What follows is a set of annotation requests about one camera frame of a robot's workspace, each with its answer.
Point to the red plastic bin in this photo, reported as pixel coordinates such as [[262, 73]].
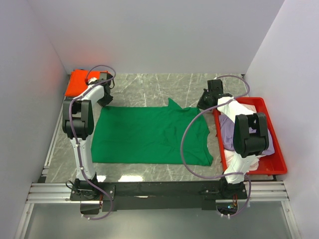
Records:
[[268, 165]]

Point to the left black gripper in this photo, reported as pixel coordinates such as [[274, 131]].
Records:
[[103, 103]]

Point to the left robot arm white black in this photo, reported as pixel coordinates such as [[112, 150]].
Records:
[[78, 125]]

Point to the green t shirt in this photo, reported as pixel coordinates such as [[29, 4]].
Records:
[[150, 135]]

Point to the black base beam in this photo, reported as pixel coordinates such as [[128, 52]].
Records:
[[155, 195]]

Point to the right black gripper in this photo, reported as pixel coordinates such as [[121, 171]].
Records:
[[201, 105]]

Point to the aluminium frame rail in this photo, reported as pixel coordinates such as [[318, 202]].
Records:
[[58, 193]]

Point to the pale pink t shirt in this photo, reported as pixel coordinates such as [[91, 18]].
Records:
[[230, 154]]

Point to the lavender t shirt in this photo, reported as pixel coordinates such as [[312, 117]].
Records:
[[227, 132]]

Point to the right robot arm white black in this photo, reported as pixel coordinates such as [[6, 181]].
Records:
[[250, 133]]

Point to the orange t shirt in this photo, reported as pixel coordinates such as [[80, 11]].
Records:
[[77, 82]]

